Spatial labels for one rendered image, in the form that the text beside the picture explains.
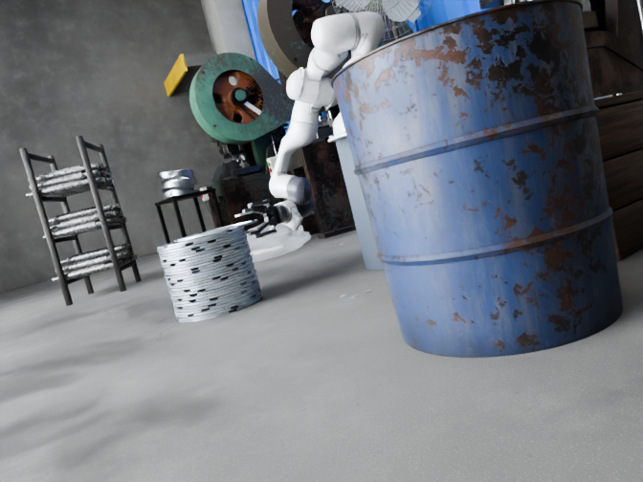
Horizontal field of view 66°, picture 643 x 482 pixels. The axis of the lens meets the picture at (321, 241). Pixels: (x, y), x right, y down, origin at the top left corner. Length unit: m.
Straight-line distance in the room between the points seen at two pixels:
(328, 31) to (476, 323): 1.14
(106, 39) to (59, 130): 1.55
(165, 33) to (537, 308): 8.30
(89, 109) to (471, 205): 7.73
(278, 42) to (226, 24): 4.10
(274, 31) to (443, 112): 2.51
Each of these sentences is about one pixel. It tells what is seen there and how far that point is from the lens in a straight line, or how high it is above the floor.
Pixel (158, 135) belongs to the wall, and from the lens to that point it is 8.29.
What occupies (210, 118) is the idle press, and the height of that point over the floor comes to 1.17.
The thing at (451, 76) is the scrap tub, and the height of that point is 0.41.
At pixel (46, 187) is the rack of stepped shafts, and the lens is 3.38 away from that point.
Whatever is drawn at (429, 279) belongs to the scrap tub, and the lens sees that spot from 0.79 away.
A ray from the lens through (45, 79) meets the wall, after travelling 8.36.
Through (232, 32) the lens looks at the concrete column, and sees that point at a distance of 7.23.
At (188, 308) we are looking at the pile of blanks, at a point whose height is 0.05.
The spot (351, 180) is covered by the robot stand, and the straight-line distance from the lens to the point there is 1.68.
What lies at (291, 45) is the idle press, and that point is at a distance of 3.20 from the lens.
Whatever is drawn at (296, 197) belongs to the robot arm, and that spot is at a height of 0.30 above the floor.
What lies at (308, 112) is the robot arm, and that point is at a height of 0.61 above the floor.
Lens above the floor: 0.30
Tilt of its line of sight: 6 degrees down
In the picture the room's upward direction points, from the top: 14 degrees counter-clockwise
